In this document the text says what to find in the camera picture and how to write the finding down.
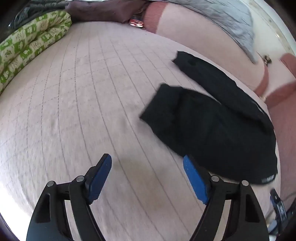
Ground black pants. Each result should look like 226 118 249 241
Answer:
139 50 279 185

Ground dark grey cloth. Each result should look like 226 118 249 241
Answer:
8 0 70 29

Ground pink quilt with brown bands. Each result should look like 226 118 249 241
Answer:
144 0 296 209

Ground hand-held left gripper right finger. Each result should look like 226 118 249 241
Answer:
183 155 270 241

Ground grey quilted blanket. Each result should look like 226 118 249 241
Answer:
166 0 258 64

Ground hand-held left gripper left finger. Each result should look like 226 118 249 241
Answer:
26 153 112 241

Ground dark purple cloth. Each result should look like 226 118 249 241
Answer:
65 0 151 24

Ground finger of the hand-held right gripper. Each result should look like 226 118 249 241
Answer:
270 188 287 217

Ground pink checked bed sheet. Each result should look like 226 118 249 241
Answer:
0 22 281 241

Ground red and black packet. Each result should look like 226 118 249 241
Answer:
129 17 145 29

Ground green printed quilt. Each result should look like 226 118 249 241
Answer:
0 10 73 95

